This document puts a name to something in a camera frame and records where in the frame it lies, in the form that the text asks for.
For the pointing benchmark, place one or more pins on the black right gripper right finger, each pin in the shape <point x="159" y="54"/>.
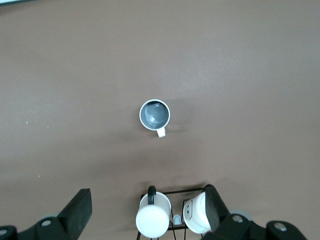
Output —
<point x="215" y="210"/>

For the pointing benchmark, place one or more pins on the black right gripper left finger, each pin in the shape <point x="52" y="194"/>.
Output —
<point x="77" y="212"/>

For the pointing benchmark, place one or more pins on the grey mug with white outside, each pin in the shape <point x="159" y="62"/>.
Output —
<point x="155" y="115"/>

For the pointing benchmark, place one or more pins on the white mug with face print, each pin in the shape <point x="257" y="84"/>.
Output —
<point x="196" y="212"/>

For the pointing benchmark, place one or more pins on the grey rack hook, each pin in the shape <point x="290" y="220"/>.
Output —
<point x="176" y="220"/>

